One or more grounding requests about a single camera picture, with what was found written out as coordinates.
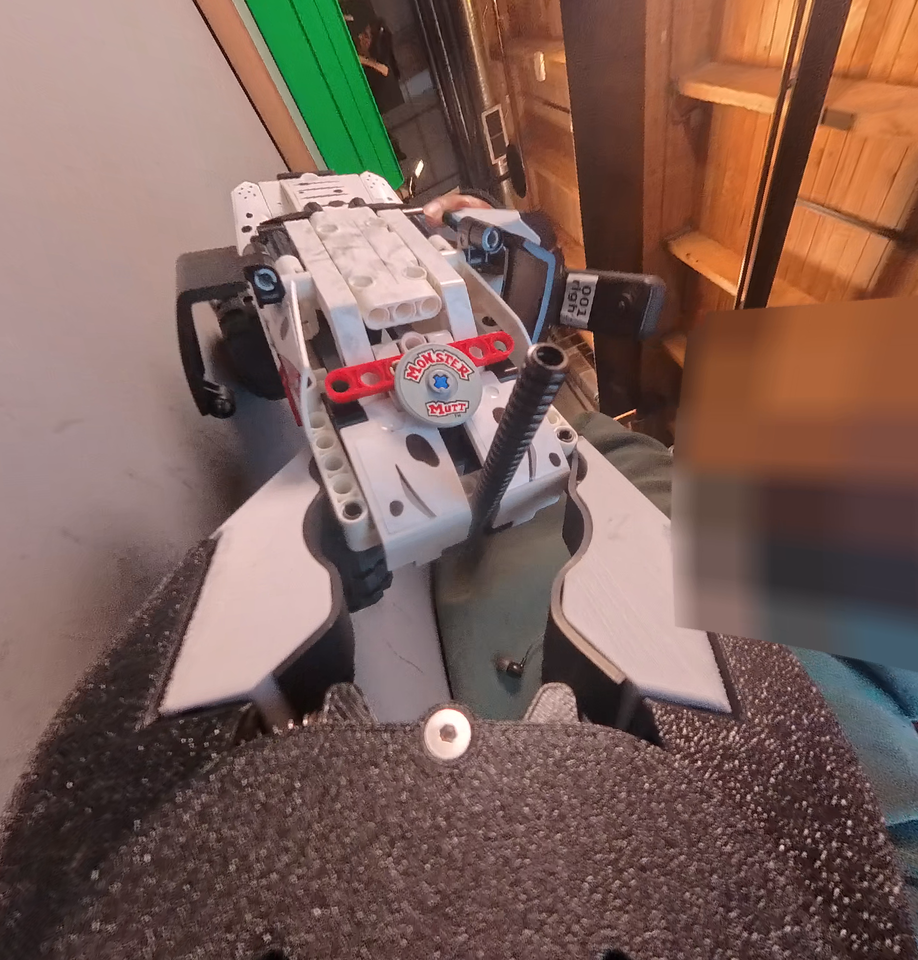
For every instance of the black metal post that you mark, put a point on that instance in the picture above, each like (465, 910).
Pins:
(624, 135)

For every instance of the white lego truck model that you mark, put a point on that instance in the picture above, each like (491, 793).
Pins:
(384, 300)

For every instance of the green plastic bin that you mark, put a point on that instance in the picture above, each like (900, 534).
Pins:
(332, 83)

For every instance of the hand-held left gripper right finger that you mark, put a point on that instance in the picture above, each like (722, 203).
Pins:
(624, 600)

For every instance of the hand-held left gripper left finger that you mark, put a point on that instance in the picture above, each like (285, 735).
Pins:
(257, 600)

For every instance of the wooden shelving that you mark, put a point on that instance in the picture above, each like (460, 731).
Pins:
(879, 135)

